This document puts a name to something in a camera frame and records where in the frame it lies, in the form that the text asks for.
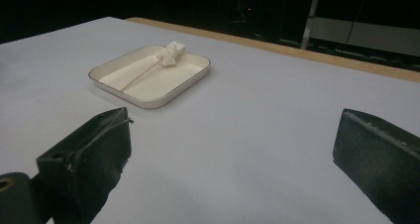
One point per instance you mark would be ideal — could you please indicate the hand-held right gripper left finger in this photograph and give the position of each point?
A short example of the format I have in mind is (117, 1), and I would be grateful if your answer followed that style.
(92, 158)

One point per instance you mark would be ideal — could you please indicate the cream enamel tray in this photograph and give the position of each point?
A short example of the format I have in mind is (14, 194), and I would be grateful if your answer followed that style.
(158, 85)

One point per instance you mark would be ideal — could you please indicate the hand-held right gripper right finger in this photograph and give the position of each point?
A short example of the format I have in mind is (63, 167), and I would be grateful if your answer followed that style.
(379, 158)

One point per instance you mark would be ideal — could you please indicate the white marshmallow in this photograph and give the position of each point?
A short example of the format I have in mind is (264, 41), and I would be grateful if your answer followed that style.
(161, 54)
(176, 47)
(168, 61)

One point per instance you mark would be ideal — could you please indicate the wooden skewer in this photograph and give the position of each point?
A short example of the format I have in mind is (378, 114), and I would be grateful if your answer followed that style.
(138, 78)

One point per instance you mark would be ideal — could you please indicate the metal stand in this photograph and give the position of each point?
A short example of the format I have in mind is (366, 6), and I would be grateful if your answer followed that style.
(310, 19)

